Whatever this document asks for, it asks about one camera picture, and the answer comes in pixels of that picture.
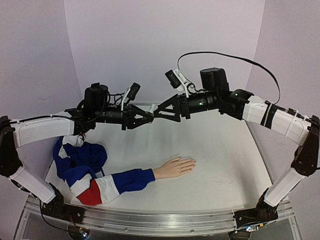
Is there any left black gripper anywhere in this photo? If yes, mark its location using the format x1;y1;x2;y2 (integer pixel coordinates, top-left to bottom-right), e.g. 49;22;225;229
94;103;155;131

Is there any white nail polish cap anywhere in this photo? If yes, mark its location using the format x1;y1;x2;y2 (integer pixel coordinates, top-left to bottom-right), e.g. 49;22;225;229
148;103;158;115

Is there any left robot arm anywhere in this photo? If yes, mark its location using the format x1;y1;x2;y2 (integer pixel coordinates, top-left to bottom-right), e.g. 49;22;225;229
0;82;154;219

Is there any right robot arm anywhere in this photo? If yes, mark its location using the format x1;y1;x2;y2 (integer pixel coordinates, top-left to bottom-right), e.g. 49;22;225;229
153;67;320;227

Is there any mannequin hand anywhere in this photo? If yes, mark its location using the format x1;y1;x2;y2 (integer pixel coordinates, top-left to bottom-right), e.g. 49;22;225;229
152;157;196;180

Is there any blue white red jacket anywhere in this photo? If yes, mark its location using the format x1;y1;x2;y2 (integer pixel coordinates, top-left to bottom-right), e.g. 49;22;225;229
52;134;156;206

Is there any aluminium back rail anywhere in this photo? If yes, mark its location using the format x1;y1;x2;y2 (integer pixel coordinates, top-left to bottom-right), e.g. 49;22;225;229
83;101;171;107

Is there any aluminium rail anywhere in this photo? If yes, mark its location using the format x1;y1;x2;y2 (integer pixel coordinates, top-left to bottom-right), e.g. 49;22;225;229
26;195;295;237
83;101;171;107

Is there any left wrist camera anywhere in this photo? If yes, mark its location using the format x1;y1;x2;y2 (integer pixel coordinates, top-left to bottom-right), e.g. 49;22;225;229
120;82;141;111

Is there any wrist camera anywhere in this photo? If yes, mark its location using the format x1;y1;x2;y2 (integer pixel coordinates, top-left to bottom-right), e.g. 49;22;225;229
120;82;141;111
165;68;191;98

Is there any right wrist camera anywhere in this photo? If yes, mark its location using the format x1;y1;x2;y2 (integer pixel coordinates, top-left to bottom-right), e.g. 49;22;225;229
165;68;191;98

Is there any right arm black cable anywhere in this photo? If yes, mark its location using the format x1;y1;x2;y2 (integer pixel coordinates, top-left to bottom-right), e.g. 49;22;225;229
176;51;281;104

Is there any aluminium front rail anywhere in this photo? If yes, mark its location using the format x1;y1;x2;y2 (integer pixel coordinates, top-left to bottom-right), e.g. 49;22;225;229
26;195;295;237

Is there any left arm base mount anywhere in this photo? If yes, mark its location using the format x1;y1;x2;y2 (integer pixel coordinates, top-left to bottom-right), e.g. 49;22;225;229
40;194;85;224

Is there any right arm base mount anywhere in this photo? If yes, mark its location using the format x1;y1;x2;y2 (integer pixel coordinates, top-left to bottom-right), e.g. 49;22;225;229
233;194;279;230

